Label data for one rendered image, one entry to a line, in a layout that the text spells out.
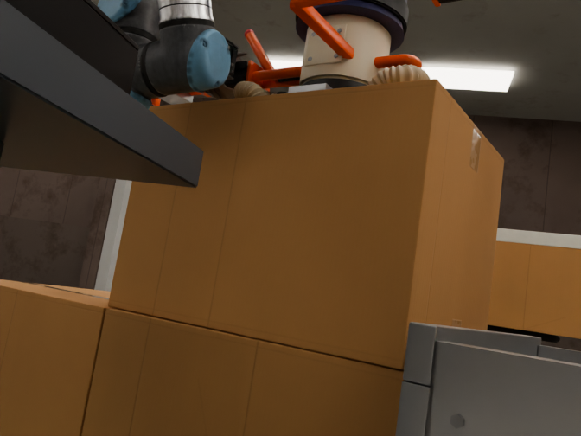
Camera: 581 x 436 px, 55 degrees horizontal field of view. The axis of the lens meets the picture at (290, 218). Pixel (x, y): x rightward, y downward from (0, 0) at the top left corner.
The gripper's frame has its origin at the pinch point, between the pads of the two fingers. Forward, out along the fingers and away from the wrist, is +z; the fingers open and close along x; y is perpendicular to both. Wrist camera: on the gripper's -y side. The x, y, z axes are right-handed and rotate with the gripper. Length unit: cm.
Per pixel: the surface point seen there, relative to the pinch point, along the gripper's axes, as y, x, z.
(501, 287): 31, -30, 146
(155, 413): 13, -68, -21
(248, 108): 22.0, -15.1, -20.2
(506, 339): 64, -47, -2
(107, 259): -247, -40, 177
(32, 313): -26, -57, -21
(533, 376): 73, -49, -36
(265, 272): 31, -42, -21
